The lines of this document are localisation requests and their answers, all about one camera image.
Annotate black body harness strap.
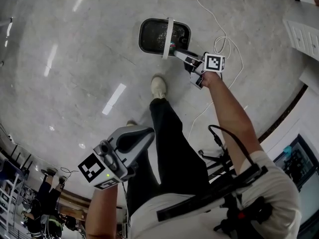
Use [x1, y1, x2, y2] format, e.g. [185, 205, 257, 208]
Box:
[156, 165, 269, 222]

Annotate person's black trousers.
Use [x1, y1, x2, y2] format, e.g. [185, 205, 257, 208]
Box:
[125, 98, 210, 222]

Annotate black cable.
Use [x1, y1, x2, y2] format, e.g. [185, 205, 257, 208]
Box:
[207, 124, 255, 169]

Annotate white cable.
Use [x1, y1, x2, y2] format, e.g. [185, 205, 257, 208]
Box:
[174, 0, 244, 142]

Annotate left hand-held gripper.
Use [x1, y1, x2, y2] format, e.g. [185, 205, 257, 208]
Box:
[77, 125, 156, 191]

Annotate black office chair base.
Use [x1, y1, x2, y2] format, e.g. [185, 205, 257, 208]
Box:
[197, 147, 235, 182]

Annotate glass display cabinet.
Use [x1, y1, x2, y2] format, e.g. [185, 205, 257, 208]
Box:
[272, 133, 319, 193]

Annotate person's left forearm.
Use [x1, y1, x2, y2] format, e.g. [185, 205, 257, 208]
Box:
[84, 183, 131, 239]

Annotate person's white shirt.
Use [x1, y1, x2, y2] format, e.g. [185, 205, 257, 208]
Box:
[127, 150, 303, 239]

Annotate black container with white handle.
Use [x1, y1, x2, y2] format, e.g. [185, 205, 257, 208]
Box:
[138, 17, 192, 60]

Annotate person's right forearm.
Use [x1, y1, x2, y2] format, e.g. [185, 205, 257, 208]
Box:
[202, 70, 265, 174]

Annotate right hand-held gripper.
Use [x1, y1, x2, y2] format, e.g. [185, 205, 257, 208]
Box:
[173, 48, 226, 90]

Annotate white panelled cabinet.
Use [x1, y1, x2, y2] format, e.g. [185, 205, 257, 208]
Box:
[282, 18, 319, 59]

